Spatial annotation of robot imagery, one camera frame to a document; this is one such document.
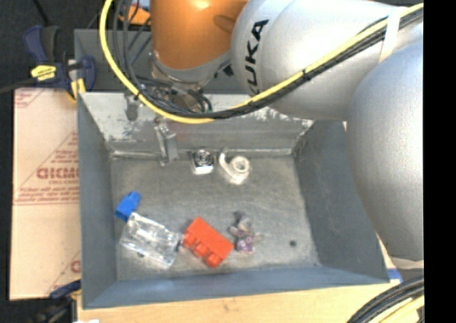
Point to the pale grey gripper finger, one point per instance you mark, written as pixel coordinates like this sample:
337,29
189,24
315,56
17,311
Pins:
160,143
171,146

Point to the grey metal bin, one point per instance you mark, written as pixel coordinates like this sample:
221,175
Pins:
256,200

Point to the purple and grey toy figure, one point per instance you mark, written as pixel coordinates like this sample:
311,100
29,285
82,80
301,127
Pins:
245,234

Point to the red toy building brick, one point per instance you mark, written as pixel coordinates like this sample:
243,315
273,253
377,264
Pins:
208,241

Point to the shiny round metal cup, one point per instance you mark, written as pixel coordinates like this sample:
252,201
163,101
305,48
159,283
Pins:
203,161

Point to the clear bottle with blue cap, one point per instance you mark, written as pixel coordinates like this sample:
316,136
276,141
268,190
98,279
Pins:
149,237

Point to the brown cardboard board red print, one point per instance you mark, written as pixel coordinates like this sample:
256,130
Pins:
42,186

